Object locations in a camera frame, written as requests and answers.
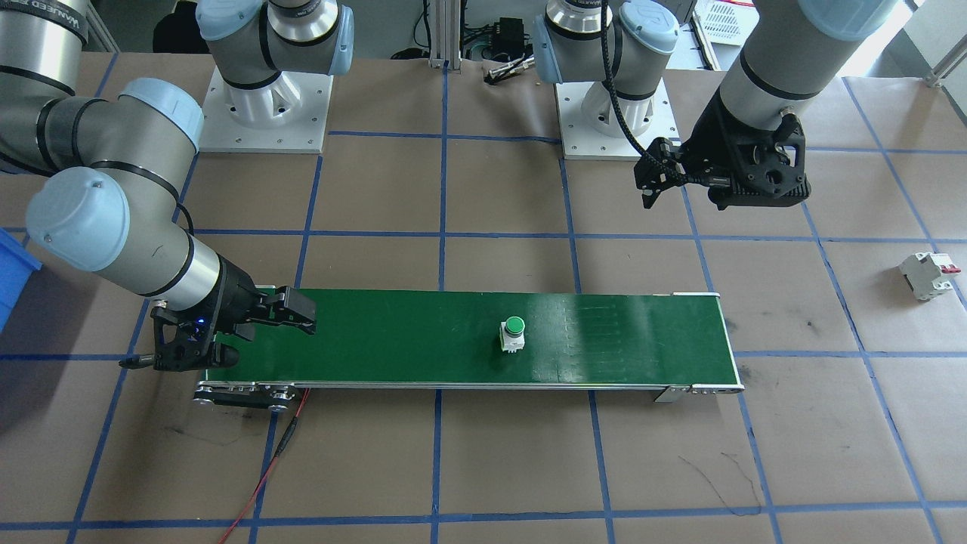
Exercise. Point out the aluminium bar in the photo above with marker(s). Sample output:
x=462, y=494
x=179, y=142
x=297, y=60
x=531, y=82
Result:
x=948, y=68

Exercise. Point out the green conveyor belt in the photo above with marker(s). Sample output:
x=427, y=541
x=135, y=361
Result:
x=423, y=340

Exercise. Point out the white circuit breaker red switch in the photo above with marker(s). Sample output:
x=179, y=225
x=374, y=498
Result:
x=928, y=276

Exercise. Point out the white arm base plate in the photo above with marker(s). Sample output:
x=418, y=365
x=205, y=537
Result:
x=302, y=128
x=582, y=140

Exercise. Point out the white mesh basket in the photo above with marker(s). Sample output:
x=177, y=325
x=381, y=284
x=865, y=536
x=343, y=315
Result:
x=725, y=23

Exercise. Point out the black power supply box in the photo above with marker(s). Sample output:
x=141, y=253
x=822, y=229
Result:
x=510, y=34

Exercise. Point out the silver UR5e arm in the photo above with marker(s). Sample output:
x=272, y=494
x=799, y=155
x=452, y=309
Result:
x=793, y=53
x=98, y=227

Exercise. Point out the blue plastic bin with foam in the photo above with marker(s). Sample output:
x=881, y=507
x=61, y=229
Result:
x=13, y=279

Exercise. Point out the green push button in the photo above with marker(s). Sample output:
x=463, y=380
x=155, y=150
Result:
x=514, y=327

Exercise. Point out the metal connector pins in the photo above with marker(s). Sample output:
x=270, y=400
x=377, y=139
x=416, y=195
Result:
x=510, y=70

